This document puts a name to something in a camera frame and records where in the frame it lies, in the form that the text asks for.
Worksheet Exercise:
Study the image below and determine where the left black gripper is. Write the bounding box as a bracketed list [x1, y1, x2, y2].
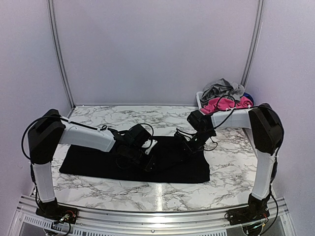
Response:
[126, 143, 158, 171]

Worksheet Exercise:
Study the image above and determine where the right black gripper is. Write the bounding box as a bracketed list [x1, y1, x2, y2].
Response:
[181, 129, 214, 160]

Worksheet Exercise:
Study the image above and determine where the black t-shirt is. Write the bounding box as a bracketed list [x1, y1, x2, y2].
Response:
[59, 136, 210, 184]

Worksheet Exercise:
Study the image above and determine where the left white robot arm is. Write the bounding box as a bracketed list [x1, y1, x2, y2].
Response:
[21, 109, 157, 219]

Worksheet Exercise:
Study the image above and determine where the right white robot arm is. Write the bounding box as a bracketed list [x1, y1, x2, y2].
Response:
[175, 103, 284, 220]

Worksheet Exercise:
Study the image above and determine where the white plastic laundry basket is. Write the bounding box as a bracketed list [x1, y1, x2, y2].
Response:
[196, 91, 216, 115]

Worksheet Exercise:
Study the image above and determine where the pink garment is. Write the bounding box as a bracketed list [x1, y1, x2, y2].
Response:
[214, 96, 253, 112]

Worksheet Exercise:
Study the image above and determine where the grey garment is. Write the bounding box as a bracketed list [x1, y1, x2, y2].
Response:
[203, 78, 245, 101]

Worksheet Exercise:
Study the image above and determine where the blue garment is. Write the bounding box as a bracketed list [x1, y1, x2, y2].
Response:
[244, 92, 254, 104]

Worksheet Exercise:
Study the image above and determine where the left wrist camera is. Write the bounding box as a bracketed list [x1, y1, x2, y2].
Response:
[128, 123, 158, 155]

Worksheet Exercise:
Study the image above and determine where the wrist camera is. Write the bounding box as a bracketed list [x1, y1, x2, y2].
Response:
[128, 123, 158, 155]
[187, 110, 209, 131]

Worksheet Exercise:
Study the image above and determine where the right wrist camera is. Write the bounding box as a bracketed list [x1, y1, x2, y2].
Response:
[187, 110, 209, 131]

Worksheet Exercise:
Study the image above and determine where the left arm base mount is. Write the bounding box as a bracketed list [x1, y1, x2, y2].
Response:
[35, 205, 78, 224]

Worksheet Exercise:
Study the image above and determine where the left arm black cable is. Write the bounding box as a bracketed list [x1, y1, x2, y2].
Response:
[21, 115, 109, 160]

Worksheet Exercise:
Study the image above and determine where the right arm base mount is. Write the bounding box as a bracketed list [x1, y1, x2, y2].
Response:
[224, 206, 270, 225]

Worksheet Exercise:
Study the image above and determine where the right aluminium frame post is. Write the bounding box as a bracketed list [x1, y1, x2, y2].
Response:
[241, 0, 265, 87]

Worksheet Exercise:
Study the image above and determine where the aluminium frame post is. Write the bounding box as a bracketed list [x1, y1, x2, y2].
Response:
[47, 0, 76, 110]
[241, 0, 265, 87]

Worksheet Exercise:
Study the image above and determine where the aluminium front rail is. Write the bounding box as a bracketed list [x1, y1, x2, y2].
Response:
[9, 197, 296, 236]

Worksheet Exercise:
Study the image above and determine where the left aluminium frame post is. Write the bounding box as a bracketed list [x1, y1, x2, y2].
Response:
[47, 0, 76, 110]

